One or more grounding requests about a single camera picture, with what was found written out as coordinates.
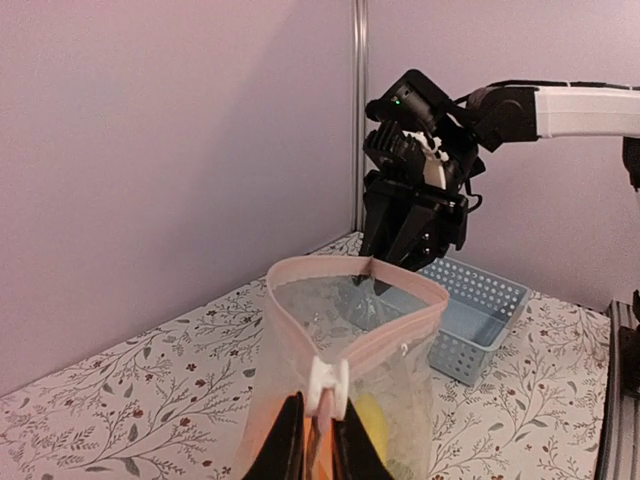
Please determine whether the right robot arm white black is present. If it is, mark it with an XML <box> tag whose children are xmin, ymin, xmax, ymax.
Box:
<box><xmin>360</xmin><ymin>69</ymin><xmax>639</xmax><ymax>272</ymax></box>

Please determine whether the clear zip top bag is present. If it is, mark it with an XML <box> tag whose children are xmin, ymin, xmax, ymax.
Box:
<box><xmin>233</xmin><ymin>255</ymin><xmax>449</xmax><ymax>479</ymax></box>

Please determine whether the orange toy fruit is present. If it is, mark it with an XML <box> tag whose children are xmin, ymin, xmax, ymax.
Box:
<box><xmin>303</xmin><ymin>395</ymin><xmax>324</xmax><ymax>479</ymax></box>

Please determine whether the light blue plastic basket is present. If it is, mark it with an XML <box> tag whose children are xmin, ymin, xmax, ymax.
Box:
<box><xmin>419</xmin><ymin>257</ymin><xmax>531</xmax><ymax>386</ymax></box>

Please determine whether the right aluminium frame post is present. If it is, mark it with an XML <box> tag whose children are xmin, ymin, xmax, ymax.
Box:
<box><xmin>351</xmin><ymin>0</ymin><xmax>368</xmax><ymax>231</ymax></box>

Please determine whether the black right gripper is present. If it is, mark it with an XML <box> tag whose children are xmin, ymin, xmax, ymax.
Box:
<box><xmin>352</xmin><ymin>171</ymin><xmax>468</xmax><ymax>286</ymax></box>

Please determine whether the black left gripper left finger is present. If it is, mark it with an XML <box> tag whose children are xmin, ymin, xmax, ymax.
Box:
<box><xmin>242</xmin><ymin>392</ymin><xmax>305</xmax><ymax>480</ymax></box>

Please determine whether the front aluminium rail frame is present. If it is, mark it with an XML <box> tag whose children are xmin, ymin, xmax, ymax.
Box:
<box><xmin>594</xmin><ymin>300</ymin><xmax>639</xmax><ymax>479</ymax></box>

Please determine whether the yellow banana toy bunch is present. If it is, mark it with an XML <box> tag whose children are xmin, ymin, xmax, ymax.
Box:
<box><xmin>354</xmin><ymin>393</ymin><xmax>390</xmax><ymax>466</ymax></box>

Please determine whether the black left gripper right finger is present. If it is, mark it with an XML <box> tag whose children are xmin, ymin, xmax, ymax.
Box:
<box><xmin>332</xmin><ymin>401</ymin><xmax>390</xmax><ymax>480</ymax></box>

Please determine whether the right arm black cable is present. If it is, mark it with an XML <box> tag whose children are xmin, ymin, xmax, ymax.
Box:
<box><xmin>462</xmin><ymin>177</ymin><xmax>484</xmax><ymax>214</ymax></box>

